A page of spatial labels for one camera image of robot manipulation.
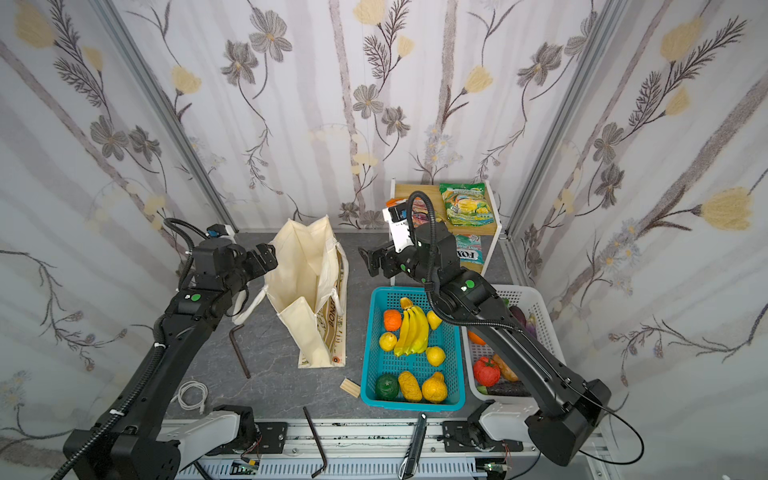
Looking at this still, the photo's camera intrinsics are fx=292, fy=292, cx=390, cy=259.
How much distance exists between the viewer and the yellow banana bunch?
0.85 meters

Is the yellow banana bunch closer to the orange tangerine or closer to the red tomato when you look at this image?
the orange tangerine

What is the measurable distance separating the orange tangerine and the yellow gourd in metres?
0.19

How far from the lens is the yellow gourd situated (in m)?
0.78

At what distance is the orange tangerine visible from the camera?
0.91 meters

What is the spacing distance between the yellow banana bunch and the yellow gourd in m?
0.09

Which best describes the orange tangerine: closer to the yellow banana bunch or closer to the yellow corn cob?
the yellow banana bunch

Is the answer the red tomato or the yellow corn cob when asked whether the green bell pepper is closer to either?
the yellow corn cob
